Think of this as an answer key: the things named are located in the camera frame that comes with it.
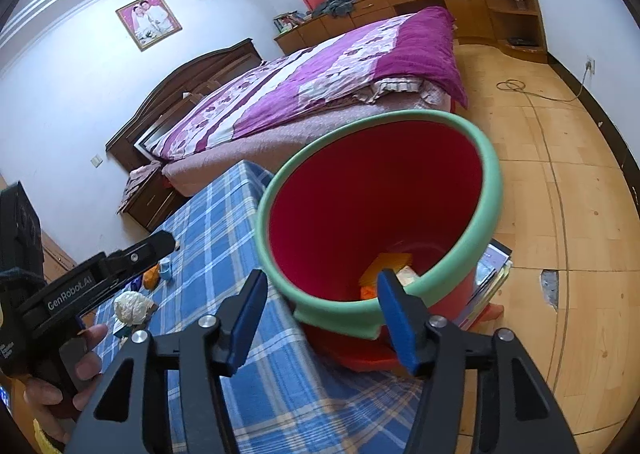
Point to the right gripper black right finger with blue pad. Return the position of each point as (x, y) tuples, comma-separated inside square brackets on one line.
[(516, 412)]

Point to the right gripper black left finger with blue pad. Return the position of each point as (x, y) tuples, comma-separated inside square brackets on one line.
[(129, 412)]

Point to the white paper ball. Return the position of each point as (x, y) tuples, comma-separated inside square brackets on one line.
[(132, 308)]

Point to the orange wrapper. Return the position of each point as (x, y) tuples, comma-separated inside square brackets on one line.
[(151, 278)]

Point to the blue plaid tablecloth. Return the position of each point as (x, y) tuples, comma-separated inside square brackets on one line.
[(284, 399)]

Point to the small light blue cup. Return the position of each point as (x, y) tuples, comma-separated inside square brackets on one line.
[(164, 269)]

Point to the stack of magazines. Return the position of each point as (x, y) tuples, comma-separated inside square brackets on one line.
[(491, 272)]

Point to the dark wooden nightstand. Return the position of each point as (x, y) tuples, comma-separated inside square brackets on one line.
[(149, 198)]

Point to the red bin green rim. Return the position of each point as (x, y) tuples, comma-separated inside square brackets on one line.
[(413, 188)]

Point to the dark wooden headboard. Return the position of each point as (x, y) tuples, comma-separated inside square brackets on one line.
[(184, 83)]

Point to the bed with pink sheet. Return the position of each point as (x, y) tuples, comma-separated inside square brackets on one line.
[(271, 148)]

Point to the framed wedding portrait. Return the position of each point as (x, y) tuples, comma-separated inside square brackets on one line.
[(148, 22)]

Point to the purple floral quilt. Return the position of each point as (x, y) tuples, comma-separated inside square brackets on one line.
[(335, 72)]

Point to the wooden corner shelf unit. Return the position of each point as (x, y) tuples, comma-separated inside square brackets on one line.
[(519, 29)]

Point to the books on cabinet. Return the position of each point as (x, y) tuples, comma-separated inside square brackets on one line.
[(289, 21)]

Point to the long wooden cabinet desk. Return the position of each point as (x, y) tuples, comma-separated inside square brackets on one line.
[(472, 22)]

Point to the grey clothes pile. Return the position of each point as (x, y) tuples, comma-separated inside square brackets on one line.
[(334, 8)]

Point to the black phone on mount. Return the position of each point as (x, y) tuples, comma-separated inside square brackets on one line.
[(21, 241)]

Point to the white light switch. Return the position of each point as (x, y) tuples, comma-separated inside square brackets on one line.
[(96, 161)]

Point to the white wall socket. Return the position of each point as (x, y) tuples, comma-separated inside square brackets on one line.
[(591, 65)]

